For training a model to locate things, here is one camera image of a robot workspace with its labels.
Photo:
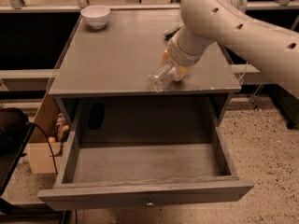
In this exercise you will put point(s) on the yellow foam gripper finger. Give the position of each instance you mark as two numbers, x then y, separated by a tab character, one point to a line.
180	72
166	58

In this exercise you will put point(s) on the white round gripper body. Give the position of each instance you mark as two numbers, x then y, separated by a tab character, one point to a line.
183	57

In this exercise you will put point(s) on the clear plastic water bottle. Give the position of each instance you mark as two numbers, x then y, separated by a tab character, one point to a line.
162	77

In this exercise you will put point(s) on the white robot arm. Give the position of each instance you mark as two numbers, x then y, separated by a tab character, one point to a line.
273	50

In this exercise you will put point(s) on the grey open top drawer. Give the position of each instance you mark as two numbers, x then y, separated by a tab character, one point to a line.
126	175

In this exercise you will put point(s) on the green snack bag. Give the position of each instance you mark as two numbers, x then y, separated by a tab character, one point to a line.
170	33

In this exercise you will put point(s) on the grey wooden cabinet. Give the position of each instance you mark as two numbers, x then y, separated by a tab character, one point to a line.
103	84

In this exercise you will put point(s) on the white ceramic bowl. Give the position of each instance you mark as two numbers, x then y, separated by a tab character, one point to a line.
95	16

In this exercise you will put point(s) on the toys in cardboard box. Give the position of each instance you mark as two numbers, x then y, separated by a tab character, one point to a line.
60	130

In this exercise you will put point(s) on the cardboard box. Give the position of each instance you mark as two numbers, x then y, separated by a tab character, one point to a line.
44	157

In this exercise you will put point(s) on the black chair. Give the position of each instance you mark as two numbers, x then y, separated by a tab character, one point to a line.
15	132

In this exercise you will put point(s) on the metal frame rail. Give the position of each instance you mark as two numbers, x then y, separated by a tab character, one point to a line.
247	74

